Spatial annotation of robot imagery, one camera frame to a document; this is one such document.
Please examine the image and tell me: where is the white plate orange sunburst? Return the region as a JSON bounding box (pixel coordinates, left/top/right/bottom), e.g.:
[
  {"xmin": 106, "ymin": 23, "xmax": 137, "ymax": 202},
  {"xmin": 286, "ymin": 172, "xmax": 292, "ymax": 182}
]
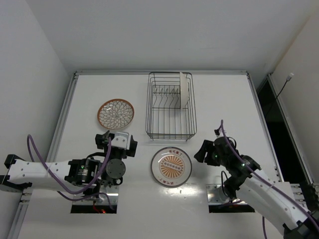
[{"xmin": 150, "ymin": 147, "xmax": 192, "ymax": 188}]

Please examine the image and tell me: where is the floral plate orange rim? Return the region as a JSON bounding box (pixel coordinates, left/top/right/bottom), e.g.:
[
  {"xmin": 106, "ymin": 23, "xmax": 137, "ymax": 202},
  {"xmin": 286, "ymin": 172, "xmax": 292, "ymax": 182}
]
[
  {"xmin": 179, "ymin": 72, "xmax": 189, "ymax": 109},
  {"xmin": 97, "ymin": 99, "xmax": 135, "ymax": 130}
]

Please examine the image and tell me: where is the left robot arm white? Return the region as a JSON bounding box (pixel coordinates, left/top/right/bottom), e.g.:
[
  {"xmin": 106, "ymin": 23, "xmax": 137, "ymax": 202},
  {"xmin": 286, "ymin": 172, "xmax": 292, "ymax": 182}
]
[{"xmin": 0, "ymin": 131, "xmax": 138, "ymax": 195}]

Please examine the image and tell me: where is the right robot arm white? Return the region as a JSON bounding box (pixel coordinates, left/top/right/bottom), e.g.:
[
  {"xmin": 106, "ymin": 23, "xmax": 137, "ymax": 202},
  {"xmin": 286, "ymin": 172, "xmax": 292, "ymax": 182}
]
[{"xmin": 194, "ymin": 137, "xmax": 319, "ymax": 239}]

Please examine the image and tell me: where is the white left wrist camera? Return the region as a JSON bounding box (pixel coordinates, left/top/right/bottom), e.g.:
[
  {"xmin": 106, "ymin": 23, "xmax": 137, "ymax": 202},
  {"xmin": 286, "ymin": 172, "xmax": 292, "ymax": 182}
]
[{"xmin": 111, "ymin": 131, "xmax": 130, "ymax": 150}]

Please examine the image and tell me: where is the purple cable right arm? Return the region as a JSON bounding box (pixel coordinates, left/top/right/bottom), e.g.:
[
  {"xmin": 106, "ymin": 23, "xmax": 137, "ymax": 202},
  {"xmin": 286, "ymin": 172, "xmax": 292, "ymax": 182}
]
[{"xmin": 219, "ymin": 119, "xmax": 319, "ymax": 239}]

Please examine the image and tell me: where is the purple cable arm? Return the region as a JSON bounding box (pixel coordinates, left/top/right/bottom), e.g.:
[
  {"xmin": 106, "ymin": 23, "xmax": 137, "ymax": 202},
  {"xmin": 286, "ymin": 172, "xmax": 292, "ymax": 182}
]
[
  {"xmin": 26, "ymin": 134, "xmax": 118, "ymax": 211},
  {"xmin": 219, "ymin": 119, "xmax": 319, "ymax": 239}
]

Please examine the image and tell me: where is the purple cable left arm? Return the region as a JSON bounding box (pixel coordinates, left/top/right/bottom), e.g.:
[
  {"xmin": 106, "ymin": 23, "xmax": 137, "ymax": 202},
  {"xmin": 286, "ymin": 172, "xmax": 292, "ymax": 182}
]
[{"xmin": 26, "ymin": 134, "xmax": 118, "ymax": 211}]

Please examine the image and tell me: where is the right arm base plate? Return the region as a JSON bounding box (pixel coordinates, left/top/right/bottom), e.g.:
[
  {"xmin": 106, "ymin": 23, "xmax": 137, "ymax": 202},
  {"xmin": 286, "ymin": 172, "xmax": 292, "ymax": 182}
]
[{"xmin": 206, "ymin": 184, "xmax": 247, "ymax": 206}]

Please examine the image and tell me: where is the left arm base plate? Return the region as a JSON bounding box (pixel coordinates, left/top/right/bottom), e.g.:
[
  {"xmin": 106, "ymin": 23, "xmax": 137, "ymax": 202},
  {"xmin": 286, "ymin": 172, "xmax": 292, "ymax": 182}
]
[{"xmin": 72, "ymin": 186, "xmax": 120, "ymax": 206}]

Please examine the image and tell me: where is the grey wire dish rack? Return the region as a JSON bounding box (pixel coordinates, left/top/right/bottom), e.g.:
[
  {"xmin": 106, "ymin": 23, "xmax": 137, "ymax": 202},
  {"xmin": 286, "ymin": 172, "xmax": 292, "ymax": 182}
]
[{"xmin": 146, "ymin": 72, "xmax": 197, "ymax": 141}]

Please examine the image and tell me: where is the black hanging usb cable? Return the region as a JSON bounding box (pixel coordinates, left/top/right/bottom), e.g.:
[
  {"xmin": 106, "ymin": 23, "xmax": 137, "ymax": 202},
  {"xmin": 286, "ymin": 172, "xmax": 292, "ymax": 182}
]
[{"xmin": 264, "ymin": 73, "xmax": 295, "ymax": 120}]

